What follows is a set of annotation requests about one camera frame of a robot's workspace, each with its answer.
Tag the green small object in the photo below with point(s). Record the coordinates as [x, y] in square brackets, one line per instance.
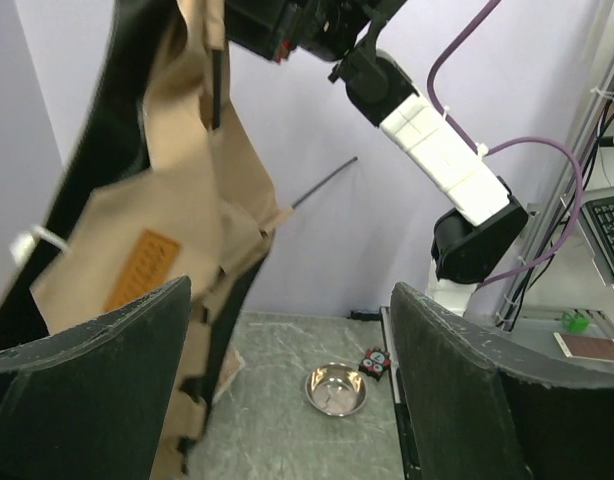
[575, 322]

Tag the steel pet bowl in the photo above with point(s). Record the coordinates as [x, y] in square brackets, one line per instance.
[335, 390]

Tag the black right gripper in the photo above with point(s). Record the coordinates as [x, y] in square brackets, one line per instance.
[272, 29]

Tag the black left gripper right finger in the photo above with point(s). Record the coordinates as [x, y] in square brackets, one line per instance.
[484, 407]

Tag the smartphone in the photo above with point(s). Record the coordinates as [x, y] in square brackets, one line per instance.
[586, 348]

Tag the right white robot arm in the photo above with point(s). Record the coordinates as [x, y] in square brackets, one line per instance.
[469, 240]

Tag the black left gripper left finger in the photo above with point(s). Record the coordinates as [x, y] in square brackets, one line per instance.
[89, 402]

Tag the tan black pet tent fabric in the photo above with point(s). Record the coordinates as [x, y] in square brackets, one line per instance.
[153, 193]

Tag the red owl toy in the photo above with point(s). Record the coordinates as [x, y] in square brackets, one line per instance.
[375, 363]

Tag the black keyboard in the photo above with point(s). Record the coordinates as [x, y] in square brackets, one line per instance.
[598, 213]

